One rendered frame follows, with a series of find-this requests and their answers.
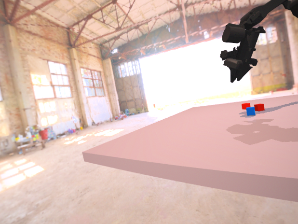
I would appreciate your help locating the blue cube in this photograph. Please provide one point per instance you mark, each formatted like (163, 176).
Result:
(250, 111)

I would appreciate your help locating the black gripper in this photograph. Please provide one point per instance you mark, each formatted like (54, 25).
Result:
(240, 65)

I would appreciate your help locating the red cube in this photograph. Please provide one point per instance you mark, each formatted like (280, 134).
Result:
(244, 106)
(259, 107)

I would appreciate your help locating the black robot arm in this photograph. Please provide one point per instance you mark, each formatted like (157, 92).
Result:
(245, 33)

